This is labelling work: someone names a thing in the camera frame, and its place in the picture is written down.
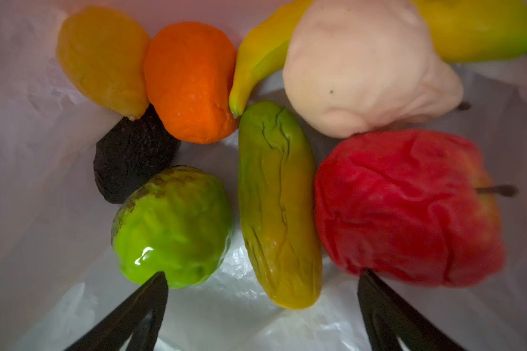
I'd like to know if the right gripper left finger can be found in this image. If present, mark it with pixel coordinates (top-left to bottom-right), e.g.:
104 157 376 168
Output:
66 271 168 351

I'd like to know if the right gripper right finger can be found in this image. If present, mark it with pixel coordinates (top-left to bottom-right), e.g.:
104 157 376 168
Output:
357 270 464 351

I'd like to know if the white plastic bag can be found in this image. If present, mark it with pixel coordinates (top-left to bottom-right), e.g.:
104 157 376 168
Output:
0 1 527 350

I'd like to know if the yellow lemon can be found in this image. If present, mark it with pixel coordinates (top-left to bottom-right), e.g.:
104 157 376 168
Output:
56 7 151 121

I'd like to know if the pale peach fruit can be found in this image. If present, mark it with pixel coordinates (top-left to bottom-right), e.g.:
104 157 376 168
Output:
283 1 464 138

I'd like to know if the orange fruit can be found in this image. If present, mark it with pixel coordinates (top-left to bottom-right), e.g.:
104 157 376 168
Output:
143 22 237 144

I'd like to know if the red apple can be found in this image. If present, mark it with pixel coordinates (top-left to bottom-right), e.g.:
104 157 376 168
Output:
315 130 517 288

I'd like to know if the dark avocado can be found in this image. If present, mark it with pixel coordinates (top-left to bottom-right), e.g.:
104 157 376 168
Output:
93 105 181 205

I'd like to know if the yellow green pear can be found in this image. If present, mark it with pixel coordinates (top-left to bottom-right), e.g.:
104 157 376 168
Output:
413 0 527 63

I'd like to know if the yellow banana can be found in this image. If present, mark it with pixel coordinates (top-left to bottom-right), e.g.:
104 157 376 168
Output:
229 0 313 116

